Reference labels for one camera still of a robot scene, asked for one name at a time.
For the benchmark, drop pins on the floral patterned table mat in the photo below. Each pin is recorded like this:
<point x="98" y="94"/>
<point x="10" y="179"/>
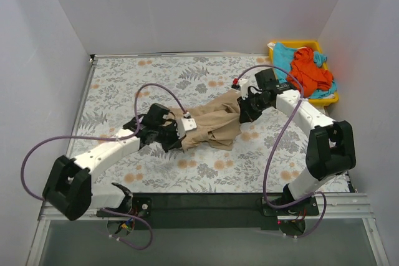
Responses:
<point x="263" y="155"/>

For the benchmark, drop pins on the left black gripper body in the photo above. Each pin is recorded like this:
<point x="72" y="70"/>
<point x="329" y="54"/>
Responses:
<point x="174" y="141"/>

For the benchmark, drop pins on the aluminium frame rail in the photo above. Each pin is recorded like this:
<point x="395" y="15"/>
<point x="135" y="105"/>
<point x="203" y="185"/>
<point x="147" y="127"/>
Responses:
<point x="340" y="205"/>

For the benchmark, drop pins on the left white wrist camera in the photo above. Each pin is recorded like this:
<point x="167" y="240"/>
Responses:
<point x="185" y="125"/>

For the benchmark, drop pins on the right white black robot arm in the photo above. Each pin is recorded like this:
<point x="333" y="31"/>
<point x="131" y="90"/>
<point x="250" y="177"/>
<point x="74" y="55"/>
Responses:
<point x="330" y="149"/>

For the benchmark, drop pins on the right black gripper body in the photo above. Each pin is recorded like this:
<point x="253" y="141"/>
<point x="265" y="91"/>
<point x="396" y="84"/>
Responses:
<point x="245" y="112"/>

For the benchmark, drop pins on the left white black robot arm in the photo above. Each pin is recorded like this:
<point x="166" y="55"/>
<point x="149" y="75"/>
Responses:
<point x="70" y="186"/>

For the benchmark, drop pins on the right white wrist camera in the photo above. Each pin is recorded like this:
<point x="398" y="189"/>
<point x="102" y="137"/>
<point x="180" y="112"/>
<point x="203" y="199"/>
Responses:
<point x="242" y="85"/>

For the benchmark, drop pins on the beige t shirt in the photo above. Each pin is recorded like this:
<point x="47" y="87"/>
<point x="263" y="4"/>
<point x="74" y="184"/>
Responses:
<point x="217" y="123"/>

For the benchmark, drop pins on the orange t shirt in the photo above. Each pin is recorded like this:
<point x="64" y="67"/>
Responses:
<point x="306" y="75"/>

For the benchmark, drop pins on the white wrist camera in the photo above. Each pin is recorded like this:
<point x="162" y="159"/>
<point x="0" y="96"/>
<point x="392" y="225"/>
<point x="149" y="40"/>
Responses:
<point x="185" y="125"/>
<point x="242" y="85"/>

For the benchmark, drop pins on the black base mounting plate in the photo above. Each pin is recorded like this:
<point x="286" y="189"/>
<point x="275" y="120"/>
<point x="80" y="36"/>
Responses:
<point x="214" y="210"/>

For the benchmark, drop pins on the turquoise t shirt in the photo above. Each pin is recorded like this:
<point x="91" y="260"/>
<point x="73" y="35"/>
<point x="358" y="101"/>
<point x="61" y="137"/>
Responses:
<point x="283" y="60"/>

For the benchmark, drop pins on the yellow plastic bin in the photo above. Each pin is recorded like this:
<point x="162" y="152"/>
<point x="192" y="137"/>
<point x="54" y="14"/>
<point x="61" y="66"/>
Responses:
<point x="324" y="60"/>

